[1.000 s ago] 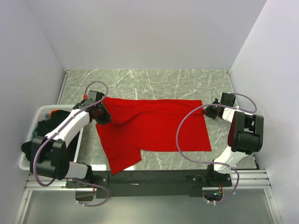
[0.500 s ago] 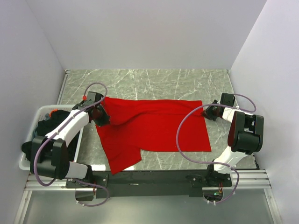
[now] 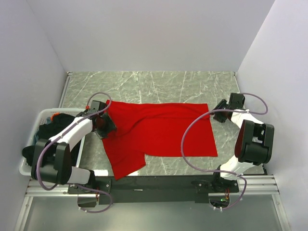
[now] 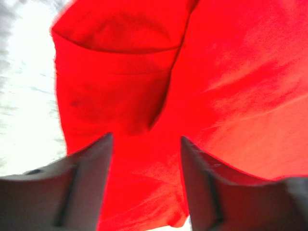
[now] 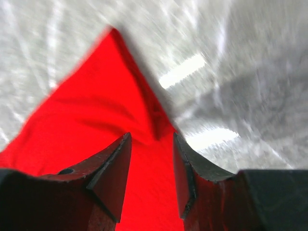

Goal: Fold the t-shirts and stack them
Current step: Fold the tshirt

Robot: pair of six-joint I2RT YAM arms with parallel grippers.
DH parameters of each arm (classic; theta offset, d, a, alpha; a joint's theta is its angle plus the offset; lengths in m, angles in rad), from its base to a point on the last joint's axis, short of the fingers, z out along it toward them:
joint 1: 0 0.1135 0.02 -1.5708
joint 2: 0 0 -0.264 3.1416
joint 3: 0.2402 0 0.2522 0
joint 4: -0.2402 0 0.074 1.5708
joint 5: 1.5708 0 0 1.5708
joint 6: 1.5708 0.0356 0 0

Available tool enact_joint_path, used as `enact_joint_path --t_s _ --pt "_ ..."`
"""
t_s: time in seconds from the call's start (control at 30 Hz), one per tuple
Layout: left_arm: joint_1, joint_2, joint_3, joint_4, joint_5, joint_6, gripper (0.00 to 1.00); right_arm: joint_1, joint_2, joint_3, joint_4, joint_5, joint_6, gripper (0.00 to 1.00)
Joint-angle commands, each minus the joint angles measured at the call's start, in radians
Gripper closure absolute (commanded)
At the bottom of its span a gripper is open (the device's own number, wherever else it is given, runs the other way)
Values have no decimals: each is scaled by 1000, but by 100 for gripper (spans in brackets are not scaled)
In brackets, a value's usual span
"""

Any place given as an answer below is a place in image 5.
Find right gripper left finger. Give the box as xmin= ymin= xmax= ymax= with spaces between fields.
xmin=0 ymin=133 xmax=131 ymax=231

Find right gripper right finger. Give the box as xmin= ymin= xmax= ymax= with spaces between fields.
xmin=173 ymin=134 xmax=308 ymax=231

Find red polo shirt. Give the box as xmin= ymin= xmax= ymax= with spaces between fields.
xmin=0 ymin=28 xmax=183 ymax=231

